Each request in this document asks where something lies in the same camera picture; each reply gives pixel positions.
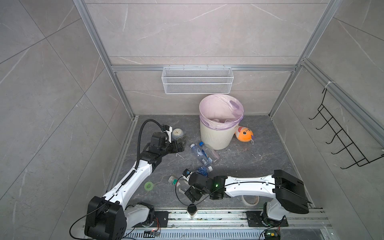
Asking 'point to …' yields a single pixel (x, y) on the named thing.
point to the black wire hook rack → (359, 158)
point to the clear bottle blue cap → (201, 155)
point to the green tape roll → (148, 186)
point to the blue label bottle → (205, 170)
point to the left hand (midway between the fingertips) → (179, 139)
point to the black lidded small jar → (192, 209)
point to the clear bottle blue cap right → (209, 152)
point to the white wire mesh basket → (195, 80)
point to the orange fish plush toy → (244, 134)
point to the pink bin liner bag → (220, 111)
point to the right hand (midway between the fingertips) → (190, 187)
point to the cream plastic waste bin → (217, 139)
